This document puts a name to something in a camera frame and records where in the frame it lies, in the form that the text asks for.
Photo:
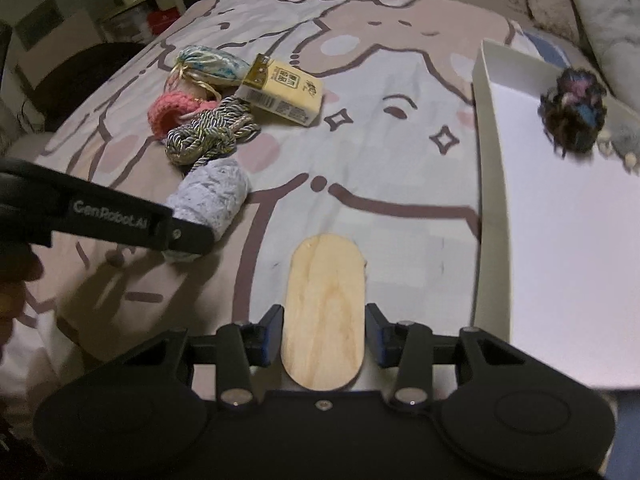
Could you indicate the grey-blue crochet piece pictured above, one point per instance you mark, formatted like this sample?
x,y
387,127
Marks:
x,y
212,195

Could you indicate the grey comforter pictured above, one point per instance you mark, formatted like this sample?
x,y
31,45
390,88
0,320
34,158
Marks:
x,y
610,15

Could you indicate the oval wooden box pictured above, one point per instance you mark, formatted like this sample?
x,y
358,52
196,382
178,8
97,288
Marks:
x,y
322,310

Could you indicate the dark yarn bundle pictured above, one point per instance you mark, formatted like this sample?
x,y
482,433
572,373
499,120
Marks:
x,y
575,110

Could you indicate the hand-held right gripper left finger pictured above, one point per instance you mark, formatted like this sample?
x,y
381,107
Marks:
x,y
272,334

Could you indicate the pink crochet doll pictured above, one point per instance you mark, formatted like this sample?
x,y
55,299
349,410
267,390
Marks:
x,y
172,110

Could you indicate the person's left hand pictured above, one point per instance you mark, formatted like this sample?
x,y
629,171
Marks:
x,y
17,280

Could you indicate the yellow carton box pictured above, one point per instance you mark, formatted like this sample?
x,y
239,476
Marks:
x,y
282,90

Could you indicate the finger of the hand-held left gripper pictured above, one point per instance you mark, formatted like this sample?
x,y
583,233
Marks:
x,y
187,234

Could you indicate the red box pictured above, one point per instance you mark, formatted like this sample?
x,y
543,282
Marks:
x,y
161,21

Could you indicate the grey crochet mouse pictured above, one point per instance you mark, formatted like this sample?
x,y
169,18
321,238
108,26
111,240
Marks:
x,y
625,142

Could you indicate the white cardboard box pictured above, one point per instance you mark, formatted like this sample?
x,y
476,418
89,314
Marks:
x,y
565,230

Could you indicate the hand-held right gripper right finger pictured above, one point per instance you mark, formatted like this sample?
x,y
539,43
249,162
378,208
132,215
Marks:
x,y
377,335

